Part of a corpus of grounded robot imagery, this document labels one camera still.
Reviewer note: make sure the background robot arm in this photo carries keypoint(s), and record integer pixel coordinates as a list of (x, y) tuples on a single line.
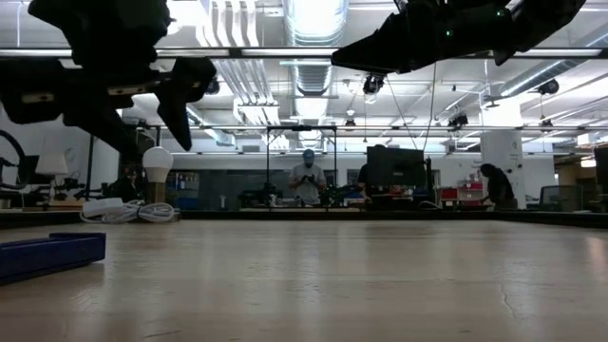
[(259, 195)]

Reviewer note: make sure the red storage bins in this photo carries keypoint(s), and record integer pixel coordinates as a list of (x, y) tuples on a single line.
[(463, 192)]

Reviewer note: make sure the black hanging spotlight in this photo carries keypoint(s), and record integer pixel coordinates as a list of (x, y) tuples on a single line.
[(458, 119), (373, 84), (214, 87), (548, 87)]

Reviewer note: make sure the blue cabinet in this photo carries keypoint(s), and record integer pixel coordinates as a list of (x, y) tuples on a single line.
[(183, 190)]

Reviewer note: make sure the silver ceiling duct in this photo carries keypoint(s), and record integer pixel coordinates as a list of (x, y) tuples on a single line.
[(316, 19)]

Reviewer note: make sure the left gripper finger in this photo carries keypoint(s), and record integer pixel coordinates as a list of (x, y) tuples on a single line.
[(183, 95), (71, 102)]

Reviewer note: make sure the black aluminium table frame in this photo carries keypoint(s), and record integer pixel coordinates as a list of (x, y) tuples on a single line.
[(427, 216)]

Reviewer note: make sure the black monitor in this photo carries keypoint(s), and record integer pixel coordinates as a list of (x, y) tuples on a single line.
[(395, 166), (602, 166)]

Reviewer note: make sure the white lampshade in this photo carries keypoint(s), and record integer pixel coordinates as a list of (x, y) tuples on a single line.
[(51, 164)]

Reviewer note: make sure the person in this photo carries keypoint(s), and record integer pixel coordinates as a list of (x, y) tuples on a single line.
[(499, 187), (308, 183), (363, 180)]

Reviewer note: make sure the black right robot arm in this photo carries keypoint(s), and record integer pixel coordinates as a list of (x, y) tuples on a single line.
[(541, 21)]

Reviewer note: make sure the black overhead beam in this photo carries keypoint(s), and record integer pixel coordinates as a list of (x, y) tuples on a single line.
[(266, 52)]

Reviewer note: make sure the black stand frame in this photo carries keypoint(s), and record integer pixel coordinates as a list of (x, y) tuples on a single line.
[(301, 127), (90, 166)]

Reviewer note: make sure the white light bulb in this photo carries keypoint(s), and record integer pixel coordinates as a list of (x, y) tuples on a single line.
[(157, 164)]

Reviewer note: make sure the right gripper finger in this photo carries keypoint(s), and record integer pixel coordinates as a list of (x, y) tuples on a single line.
[(368, 50)]

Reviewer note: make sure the navy digital thermometer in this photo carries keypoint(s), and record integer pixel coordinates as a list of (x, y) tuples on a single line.
[(52, 254)]

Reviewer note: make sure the white pillar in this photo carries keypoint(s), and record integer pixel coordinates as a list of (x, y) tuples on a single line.
[(502, 147)]

